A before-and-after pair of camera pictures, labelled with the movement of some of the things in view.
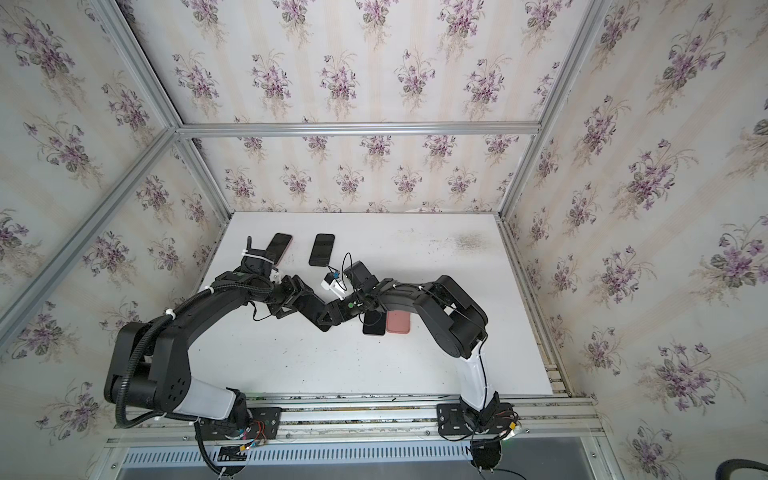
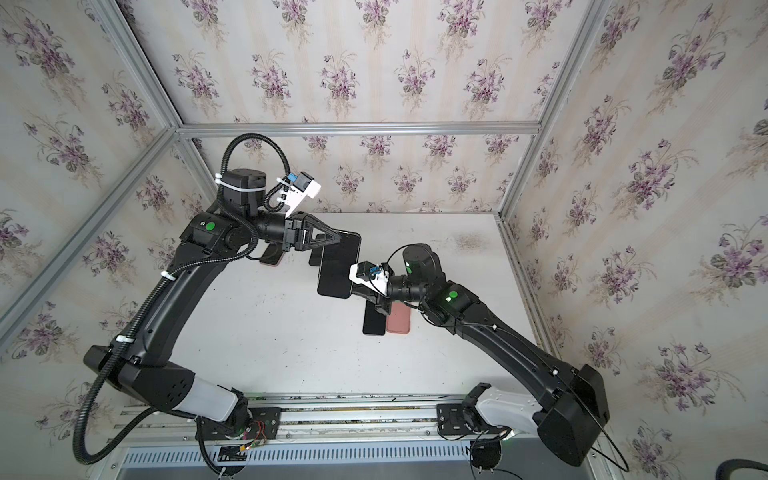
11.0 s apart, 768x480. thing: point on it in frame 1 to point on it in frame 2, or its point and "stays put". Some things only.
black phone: [322, 250] stays put
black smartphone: [374, 322] stays put
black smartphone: [311, 306] to [336, 261]
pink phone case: [398, 322] stays put
